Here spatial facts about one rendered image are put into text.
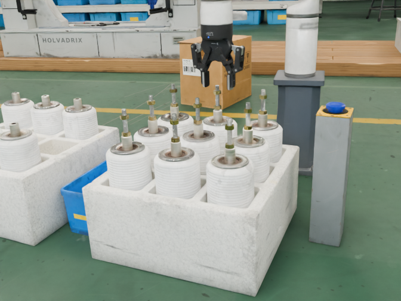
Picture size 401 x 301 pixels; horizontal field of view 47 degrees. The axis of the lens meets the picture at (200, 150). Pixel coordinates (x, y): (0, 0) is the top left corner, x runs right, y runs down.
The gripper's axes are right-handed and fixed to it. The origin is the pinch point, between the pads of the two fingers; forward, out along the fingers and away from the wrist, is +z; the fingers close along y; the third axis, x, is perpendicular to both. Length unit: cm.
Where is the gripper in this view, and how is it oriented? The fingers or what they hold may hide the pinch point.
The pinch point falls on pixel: (218, 82)
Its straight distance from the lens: 113.5
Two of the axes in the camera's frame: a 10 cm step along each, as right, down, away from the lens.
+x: 5.4, -3.3, 7.7
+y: 8.4, 1.7, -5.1
